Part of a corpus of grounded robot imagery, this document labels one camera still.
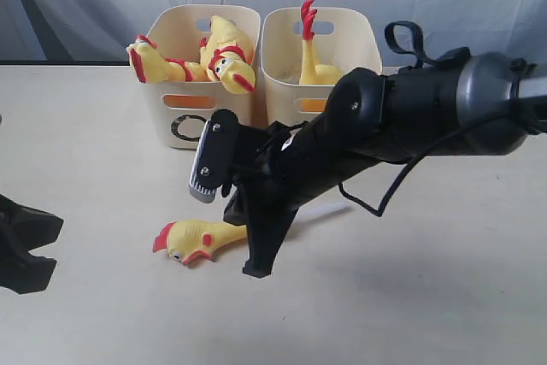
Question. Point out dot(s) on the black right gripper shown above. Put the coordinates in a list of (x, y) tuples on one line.
[(288, 172)]

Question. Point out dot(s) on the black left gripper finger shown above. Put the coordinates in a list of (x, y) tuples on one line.
[(27, 273), (25, 228)]

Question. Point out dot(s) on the broken chicken head piece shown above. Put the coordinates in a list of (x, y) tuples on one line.
[(188, 241)]

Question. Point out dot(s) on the headless chicken body piece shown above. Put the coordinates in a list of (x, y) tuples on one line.
[(313, 71)]

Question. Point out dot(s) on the whole rubber chicken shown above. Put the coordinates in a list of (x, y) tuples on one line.
[(226, 55), (152, 67)]

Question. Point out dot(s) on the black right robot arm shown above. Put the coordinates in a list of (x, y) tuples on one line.
[(483, 105)]

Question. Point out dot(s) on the cream bin marked O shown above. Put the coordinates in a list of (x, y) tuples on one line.
[(179, 109)]

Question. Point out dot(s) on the cream bin marked X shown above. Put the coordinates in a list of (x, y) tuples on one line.
[(343, 38)]

